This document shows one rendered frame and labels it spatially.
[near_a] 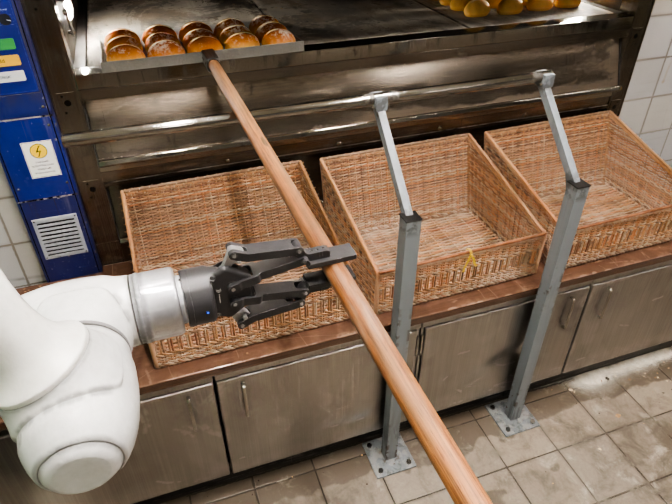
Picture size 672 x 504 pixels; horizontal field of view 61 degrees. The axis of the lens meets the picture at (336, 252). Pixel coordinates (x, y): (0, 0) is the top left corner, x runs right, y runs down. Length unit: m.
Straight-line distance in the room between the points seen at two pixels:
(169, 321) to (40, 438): 0.22
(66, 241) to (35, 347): 1.29
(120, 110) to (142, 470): 1.00
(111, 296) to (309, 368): 0.97
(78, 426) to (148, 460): 1.19
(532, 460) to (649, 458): 0.39
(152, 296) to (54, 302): 0.11
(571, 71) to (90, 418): 1.97
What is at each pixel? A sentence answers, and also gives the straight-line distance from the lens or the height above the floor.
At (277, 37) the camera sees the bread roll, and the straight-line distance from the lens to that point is 1.71.
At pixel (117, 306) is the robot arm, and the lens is 0.71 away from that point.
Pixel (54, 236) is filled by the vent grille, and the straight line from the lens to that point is 1.85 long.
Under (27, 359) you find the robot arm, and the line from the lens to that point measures 0.58.
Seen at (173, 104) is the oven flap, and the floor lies 1.06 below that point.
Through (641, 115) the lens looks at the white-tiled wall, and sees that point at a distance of 2.57.
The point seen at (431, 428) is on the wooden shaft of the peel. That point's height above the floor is 1.21.
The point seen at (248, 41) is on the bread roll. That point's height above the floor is 1.22.
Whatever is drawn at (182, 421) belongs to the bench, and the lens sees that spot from 1.65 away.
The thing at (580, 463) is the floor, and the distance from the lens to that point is 2.16.
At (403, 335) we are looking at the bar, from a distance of 1.57.
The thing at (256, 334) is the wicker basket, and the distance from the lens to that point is 1.53.
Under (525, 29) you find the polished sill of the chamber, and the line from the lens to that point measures 2.05.
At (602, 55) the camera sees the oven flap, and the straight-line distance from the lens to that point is 2.32.
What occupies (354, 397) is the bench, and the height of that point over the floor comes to 0.30.
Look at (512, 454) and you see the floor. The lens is 2.11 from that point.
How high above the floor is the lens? 1.68
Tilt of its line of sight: 36 degrees down
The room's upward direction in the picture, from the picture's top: straight up
